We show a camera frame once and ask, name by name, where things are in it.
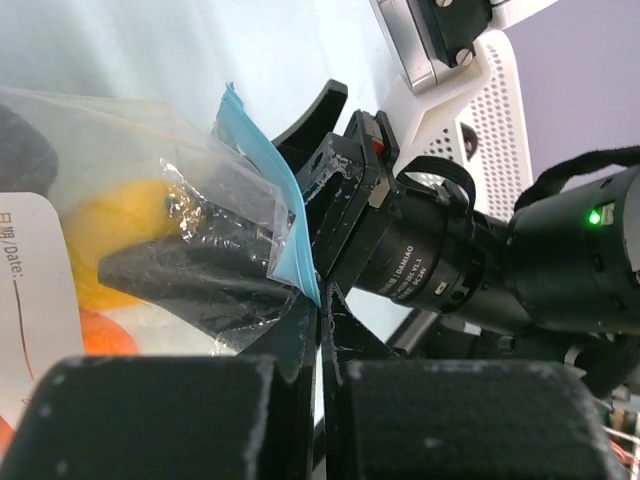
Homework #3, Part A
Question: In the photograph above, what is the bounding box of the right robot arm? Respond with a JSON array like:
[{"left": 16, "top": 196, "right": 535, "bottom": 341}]
[{"left": 97, "top": 80, "right": 639, "bottom": 397}]

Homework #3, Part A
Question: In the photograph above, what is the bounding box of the orange fake fruit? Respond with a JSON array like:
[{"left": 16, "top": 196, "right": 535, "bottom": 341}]
[{"left": 1, "top": 309, "right": 138, "bottom": 456}]

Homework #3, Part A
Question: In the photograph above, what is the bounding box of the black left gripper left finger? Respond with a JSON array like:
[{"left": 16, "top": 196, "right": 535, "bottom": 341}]
[{"left": 1, "top": 296, "right": 319, "bottom": 479}]

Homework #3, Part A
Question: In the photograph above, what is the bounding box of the clear zip top bag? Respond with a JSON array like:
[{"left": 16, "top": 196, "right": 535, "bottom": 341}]
[{"left": 1, "top": 87, "right": 320, "bottom": 448}]

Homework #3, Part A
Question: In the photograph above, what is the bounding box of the white perforated plastic basket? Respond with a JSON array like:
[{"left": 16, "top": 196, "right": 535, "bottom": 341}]
[{"left": 460, "top": 31, "right": 533, "bottom": 221}]

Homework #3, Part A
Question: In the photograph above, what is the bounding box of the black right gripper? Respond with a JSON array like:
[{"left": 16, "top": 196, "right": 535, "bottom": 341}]
[{"left": 269, "top": 78, "right": 531, "bottom": 331}]

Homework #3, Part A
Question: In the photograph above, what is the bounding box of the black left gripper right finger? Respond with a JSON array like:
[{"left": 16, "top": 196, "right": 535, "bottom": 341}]
[{"left": 319, "top": 282, "right": 625, "bottom": 479}]

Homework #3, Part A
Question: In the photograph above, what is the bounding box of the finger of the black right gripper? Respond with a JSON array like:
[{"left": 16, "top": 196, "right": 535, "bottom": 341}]
[{"left": 97, "top": 194, "right": 301, "bottom": 351}]

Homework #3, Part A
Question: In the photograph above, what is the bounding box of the yellow fake lemon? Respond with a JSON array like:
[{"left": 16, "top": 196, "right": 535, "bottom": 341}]
[{"left": 61, "top": 179, "right": 196, "bottom": 311}]

